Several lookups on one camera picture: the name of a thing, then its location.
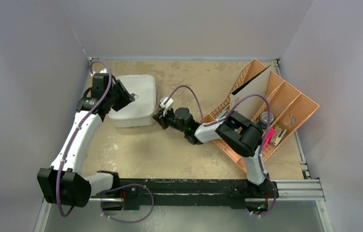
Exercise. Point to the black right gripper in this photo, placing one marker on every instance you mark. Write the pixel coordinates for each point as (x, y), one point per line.
(162, 118)

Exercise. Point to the white cardboard folder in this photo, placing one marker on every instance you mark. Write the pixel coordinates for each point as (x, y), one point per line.
(256, 85)

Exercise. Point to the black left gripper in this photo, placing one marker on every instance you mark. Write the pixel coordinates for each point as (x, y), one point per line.
(126, 98)

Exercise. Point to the peach plastic desk organizer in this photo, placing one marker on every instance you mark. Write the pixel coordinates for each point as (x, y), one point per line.
(290, 108)

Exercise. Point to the grey stapler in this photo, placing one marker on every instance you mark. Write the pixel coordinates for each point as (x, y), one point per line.
(221, 114)

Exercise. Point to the grey medicine case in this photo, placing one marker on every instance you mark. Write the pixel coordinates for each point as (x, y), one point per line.
(140, 112)

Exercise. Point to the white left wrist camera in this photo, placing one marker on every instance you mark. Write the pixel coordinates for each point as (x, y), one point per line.
(105, 71)

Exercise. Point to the pink sticky note block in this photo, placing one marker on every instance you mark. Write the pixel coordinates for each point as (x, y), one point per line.
(269, 135)

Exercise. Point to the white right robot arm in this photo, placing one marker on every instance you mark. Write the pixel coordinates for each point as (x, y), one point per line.
(243, 136)

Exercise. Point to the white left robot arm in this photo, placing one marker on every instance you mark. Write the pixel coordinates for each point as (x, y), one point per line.
(62, 182)

